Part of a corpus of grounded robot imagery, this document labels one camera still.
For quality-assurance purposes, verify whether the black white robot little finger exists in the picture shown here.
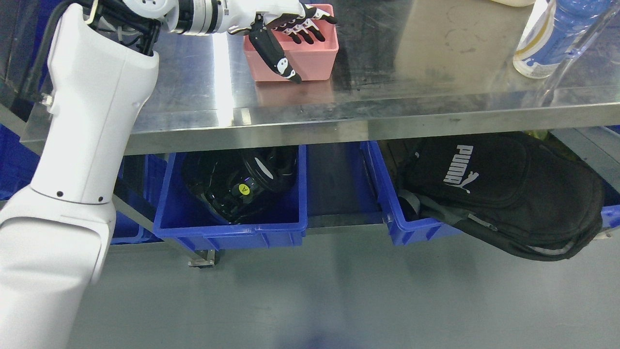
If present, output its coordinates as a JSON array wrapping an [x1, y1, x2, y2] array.
[[285, 32, 303, 45]]

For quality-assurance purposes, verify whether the black white robot ring finger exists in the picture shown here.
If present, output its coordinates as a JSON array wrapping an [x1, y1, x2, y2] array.
[[286, 30, 314, 45]]

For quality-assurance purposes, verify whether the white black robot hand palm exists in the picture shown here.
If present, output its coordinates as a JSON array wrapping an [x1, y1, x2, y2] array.
[[224, 0, 306, 35]]

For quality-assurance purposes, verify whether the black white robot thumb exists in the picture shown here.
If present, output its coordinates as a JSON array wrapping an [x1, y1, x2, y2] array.
[[249, 28, 302, 84]]

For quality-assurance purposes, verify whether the black white robot index finger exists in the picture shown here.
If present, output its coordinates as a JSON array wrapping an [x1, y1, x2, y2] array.
[[291, 9, 338, 26]]

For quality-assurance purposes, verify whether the black white robot middle finger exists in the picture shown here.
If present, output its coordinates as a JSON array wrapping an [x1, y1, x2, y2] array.
[[283, 22, 326, 42]]

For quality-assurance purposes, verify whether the pink plastic storage box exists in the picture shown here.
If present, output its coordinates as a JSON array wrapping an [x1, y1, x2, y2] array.
[[243, 19, 339, 82]]

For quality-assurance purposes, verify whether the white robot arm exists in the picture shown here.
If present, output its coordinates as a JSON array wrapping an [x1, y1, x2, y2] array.
[[0, 0, 337, 349]]

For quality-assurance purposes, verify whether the stainless steel table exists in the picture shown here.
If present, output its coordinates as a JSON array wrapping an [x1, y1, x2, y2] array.
[[0, 0, 620, 214]]

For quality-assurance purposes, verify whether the black helmet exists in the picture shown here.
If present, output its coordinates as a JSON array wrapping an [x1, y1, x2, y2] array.
[[180, 146, 298, 225]]

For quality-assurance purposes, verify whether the blue bin with helmet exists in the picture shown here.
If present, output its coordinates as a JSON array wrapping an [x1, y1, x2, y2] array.
[[154, 145, 308, 252]]

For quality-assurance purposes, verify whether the blue bin with bag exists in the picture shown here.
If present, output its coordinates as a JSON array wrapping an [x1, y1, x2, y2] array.
[[359, 141, 462, 246]]

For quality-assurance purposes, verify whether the white blue bottle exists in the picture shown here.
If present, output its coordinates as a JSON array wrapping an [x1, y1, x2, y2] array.
[[513, 0, 558, 79]]

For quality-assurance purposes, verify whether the blue bin far left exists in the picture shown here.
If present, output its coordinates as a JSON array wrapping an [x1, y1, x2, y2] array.
[[0, 125, 167, 245]]

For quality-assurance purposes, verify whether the black Puma bag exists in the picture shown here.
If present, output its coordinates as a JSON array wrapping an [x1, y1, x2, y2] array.
[[396, 132, 605, 262]]

